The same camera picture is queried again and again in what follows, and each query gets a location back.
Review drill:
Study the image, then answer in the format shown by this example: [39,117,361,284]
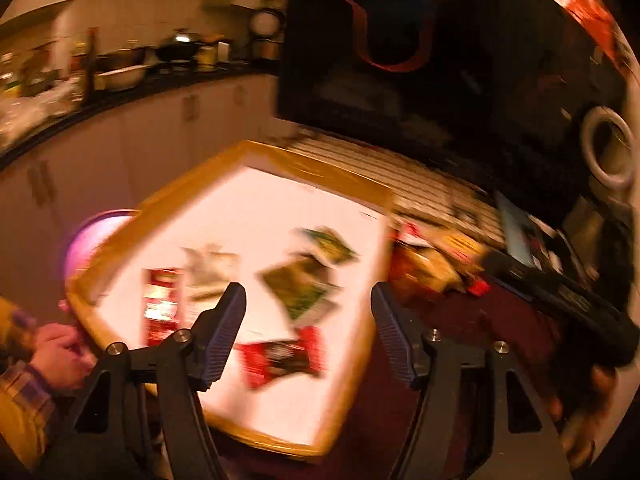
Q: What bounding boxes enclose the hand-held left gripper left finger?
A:
[37,282,247,480]

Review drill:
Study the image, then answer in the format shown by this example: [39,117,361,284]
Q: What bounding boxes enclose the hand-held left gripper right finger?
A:
[371,282,571,480]

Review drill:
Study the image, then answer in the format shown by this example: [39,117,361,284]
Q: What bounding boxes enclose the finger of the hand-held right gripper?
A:
[480,250,566,318]

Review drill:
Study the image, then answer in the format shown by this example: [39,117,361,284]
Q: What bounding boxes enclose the dark red candy packet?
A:
[237,327,323,391]

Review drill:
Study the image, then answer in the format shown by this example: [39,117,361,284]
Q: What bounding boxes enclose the white snack packet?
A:
[182,245,241,311]

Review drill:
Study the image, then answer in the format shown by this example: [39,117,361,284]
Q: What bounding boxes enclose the red drink sachet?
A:
[142,267,183,346]

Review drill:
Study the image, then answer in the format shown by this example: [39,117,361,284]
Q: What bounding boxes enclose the small white red packet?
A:
[400,222,426,246]

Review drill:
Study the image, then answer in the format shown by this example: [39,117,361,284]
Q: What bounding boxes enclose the gold-edged cardboard box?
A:
[65,140,396,461]

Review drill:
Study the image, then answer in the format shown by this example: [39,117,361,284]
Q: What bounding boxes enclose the person's left forearm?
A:
[0,297,56,466]

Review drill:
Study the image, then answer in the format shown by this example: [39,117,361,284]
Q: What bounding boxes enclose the person's right hand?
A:
[545,365,626,461]

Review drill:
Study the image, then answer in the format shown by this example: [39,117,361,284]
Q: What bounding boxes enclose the person's left hand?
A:
[30,322,98,391]

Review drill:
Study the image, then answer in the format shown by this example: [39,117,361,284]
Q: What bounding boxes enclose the blue notebook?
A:
[495,192,551,266]

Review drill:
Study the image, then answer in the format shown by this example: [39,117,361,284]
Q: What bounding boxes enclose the beige computer keyboard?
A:
[290,130,503,241]

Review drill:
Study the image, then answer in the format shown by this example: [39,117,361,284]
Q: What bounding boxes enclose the round purple-lit heater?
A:
[62,210,141,311]

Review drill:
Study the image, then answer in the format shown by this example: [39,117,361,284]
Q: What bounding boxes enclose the black computer monitor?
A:
[275,0,631,226]

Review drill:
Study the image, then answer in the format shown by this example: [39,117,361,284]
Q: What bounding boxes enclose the grey kitchen base cabinets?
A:
[0,75,281,311]

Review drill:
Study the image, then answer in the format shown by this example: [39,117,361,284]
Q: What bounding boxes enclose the black kitchen countertop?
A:
[0,60,281,171]

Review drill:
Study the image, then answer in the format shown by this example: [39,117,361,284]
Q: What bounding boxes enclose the metal bowl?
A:
[95,62,148,91]

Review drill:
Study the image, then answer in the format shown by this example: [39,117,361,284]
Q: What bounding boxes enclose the steel cooking pot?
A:
[250,37,283,63]

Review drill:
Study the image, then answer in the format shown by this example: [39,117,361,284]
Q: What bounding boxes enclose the wok with metal lid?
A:
[155,30,201,63]

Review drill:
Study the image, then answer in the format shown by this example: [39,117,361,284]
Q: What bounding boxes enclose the clear plastic bags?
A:
[0,80,81,146]

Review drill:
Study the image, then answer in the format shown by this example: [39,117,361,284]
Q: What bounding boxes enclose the dark sauce bottle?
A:
[82,27,98,106]

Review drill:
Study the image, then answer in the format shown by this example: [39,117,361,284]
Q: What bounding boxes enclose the rice cooker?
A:
[248,7,286,38]

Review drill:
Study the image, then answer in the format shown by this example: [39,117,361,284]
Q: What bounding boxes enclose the white ring light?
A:
[580,105,638,191]

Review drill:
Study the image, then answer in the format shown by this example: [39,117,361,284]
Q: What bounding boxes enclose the red cable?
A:
[320,0,436,73]

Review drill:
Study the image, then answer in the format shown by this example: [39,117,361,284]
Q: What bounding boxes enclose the red wall hanging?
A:
[545,0,626,61]

